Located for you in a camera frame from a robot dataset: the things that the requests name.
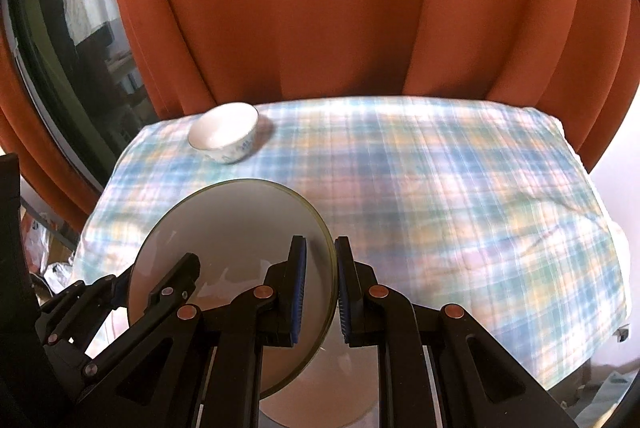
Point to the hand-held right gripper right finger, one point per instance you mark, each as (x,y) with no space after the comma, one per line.
(344,293)

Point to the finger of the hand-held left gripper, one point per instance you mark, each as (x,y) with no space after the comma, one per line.
(75,308)
(175,283)

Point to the large yellow floral plate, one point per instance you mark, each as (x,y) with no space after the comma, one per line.
(325,388)

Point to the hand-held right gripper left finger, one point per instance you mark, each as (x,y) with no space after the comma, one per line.
(299,288)

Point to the orange curtain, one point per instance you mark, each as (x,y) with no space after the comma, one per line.
(325,7)

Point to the crumpled plastic bag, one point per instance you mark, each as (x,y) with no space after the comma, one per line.
(50,253)

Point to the blue floral white bowl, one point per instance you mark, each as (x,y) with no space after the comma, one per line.
(225,130)

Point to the plaid tablecloth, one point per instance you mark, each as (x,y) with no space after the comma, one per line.
(425,208)

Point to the dark glass window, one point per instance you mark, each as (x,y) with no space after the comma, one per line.
(75,57)

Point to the round plate with green rim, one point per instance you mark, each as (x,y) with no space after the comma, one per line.
(225,228)

